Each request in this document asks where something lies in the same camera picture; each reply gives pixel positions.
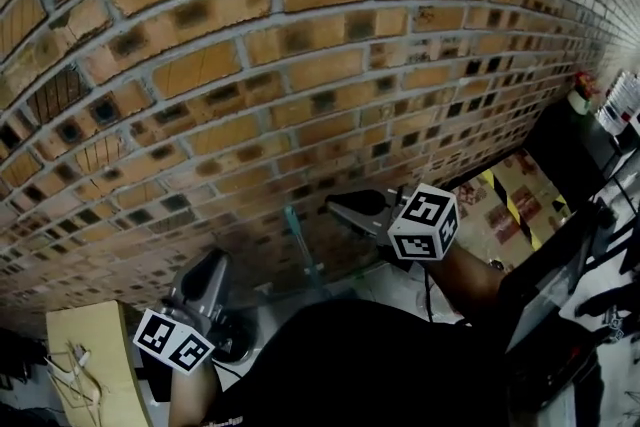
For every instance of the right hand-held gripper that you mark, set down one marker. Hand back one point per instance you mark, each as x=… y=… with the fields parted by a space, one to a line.
x=424 y=224

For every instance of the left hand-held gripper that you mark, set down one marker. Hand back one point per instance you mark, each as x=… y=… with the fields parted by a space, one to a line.
x=172 y=340

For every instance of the person's left forearm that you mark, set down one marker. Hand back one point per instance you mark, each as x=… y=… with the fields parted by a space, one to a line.
x=194 y=396

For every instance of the person's right forearm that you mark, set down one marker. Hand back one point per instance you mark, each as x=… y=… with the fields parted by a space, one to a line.
x=465 y=282

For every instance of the dark round floor basin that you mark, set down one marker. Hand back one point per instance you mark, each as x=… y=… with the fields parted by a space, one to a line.
x=236 y=337

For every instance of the curved wooden board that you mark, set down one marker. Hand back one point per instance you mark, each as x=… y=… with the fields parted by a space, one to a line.
x=107 y=330

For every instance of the person's black shirt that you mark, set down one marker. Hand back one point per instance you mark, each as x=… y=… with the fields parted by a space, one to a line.
x=370 y=365

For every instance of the black table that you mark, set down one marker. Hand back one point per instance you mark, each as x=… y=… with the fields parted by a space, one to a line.
x=565 y=135

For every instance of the red flower pot plant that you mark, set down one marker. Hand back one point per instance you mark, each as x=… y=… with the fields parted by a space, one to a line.
x=583 y=89

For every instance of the black metal frame stand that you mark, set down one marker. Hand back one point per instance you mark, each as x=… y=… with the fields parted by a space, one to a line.
x=575 y=275

